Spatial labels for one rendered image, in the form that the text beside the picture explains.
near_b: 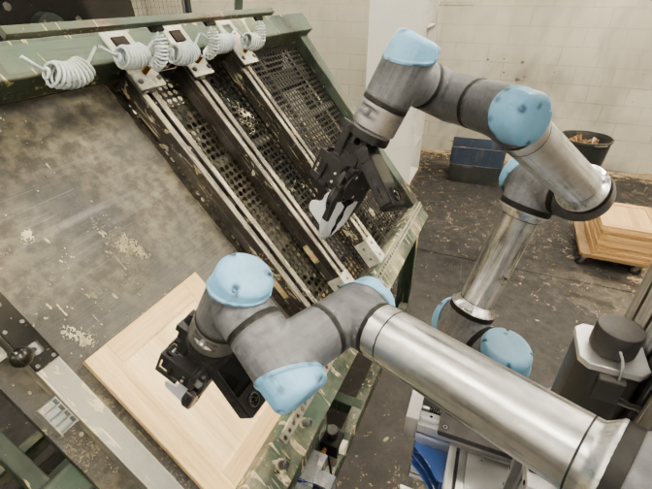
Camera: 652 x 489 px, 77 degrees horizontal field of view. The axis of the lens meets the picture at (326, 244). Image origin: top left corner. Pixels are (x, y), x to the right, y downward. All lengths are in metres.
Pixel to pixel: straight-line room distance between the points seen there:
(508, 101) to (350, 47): 5.68
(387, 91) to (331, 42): 5.71
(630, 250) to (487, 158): 1.88
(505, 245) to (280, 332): 0.67
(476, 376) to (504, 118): 0.34
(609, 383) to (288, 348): 0.44
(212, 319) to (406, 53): 0.45
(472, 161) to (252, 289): 4.74
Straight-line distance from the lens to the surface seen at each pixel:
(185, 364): 0.67
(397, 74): 0.65
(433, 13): 5.15
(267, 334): 0.49
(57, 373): 1.05
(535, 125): 0.64
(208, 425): 1.19
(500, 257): 1.05
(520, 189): 1.01
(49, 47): 1.37
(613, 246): 3.95
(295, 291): 1.39
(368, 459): 2.29
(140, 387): 1.12
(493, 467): 1.25
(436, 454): 1.28
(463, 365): 0.47
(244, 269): 0.51
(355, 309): 0.53
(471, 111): 0.66
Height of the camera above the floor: 1.97
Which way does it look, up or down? 32 degrees down
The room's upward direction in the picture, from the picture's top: straight up
